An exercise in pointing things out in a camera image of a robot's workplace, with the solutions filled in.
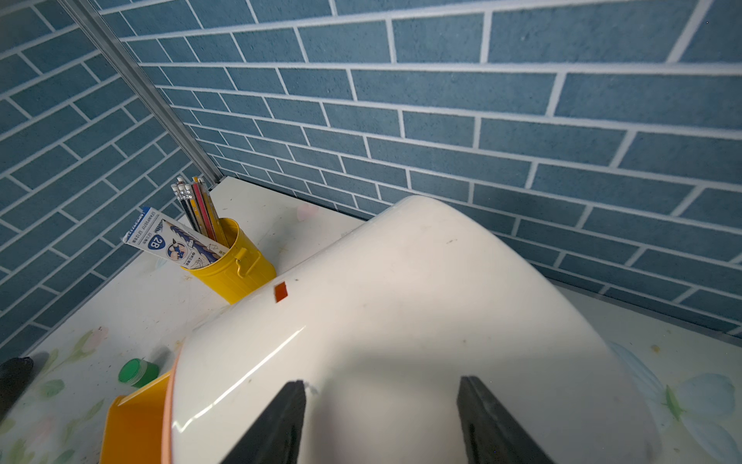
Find white round drawer cabinet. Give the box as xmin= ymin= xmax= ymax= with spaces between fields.
xmin=170 ymin=196 xmax=662 ymax=463

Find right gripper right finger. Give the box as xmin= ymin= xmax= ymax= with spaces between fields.
xmin=456 ymin=376 xmax=553 ymax=464

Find green paint can left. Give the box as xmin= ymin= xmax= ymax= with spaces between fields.
xmin=118 ymin=359 xmax=160 ymax=389

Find pink orange top drawer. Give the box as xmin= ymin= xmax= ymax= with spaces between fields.
xmin=160 ymin=350 xmax=182 ymax=464

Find yellow drawer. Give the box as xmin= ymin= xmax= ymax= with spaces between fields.
xmin=100 ymin=371 xmax=169 ymax=463

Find yellow pencil cup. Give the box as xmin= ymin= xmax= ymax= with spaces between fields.
xmin=187 ymin=218 xmax=277 ymax=305

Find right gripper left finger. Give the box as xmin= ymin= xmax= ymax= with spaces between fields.
xmin=222 ymin=380 xmax=306 ymax=464

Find pencil box 2B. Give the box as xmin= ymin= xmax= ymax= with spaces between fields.
xmin=122 ymin=207 xmax=229 ymax=270

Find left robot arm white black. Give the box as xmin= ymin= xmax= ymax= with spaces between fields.
xmin=0 ymin=357 xmax=34 ymax=420

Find pencils in cup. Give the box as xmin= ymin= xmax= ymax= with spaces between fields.
xmin=171 ymin=176 xmax=228 ymax=247

